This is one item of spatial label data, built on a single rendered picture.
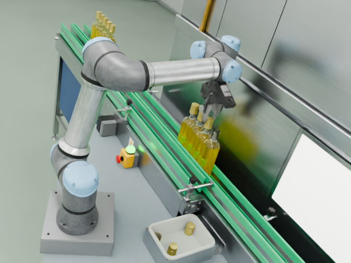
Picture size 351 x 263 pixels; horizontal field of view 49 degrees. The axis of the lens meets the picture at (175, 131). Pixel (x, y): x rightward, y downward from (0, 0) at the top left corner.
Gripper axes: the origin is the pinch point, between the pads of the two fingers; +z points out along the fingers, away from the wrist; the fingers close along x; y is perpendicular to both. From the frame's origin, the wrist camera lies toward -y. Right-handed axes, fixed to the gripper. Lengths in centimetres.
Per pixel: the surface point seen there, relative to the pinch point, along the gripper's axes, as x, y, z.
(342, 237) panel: -15, -65, 6
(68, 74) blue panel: 17, 135, 47
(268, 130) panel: -12.9, -20.3, -7.3
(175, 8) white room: -295, 515, 104
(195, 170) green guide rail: 5.8, -8.0, 19.7
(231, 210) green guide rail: 3.0, -31.4, 21.2
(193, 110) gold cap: 1.4, 10.3, 1.4
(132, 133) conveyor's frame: 16.1, 32.7, 27.7
